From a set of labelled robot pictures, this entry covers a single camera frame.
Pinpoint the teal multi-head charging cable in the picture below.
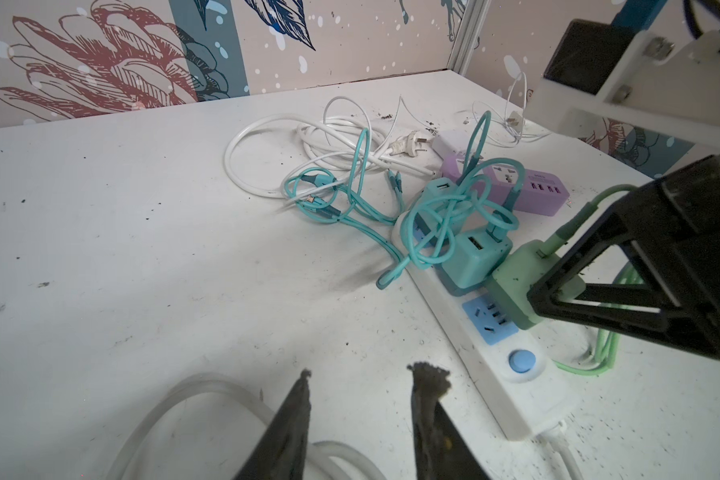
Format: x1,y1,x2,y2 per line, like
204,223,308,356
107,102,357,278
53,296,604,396
283,110,526,290

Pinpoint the purple power strip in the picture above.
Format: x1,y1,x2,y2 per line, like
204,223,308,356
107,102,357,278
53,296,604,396
440,152,571,217

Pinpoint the pale lilac charger adapter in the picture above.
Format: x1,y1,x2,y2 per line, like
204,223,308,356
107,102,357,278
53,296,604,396
431,130,469,159

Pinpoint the green charging cable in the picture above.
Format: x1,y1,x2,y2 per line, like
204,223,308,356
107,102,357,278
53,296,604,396
539,182,643,378

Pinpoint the white charger adapter with cable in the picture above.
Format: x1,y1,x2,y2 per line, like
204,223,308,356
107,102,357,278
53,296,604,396
470,72,551,149

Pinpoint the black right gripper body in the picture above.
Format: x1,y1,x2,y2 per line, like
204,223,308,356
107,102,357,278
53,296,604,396
629,155,720,360

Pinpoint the white blue power strip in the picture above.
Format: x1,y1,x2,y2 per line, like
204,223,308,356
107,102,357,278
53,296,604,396
391,209,577,442

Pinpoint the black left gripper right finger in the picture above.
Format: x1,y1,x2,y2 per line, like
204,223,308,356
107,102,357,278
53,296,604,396
408,362,490,480

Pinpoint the grey power strip cord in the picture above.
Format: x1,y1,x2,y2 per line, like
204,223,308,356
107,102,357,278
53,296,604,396
104,371,388,480

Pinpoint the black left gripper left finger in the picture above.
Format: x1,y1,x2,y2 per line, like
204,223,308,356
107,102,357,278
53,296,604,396
235,369,311,480

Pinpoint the teal plug adapter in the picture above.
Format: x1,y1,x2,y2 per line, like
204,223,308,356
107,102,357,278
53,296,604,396
438,229,513,296

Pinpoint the white power strip cord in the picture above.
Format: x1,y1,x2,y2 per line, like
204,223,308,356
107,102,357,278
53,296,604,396
223,95,439,200

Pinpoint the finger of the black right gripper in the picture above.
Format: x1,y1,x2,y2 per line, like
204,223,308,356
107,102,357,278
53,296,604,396
530,283,720,360
530,184,666,305

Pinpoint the green plug adapter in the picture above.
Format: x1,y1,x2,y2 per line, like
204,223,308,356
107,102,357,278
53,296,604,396
484,240,560,330

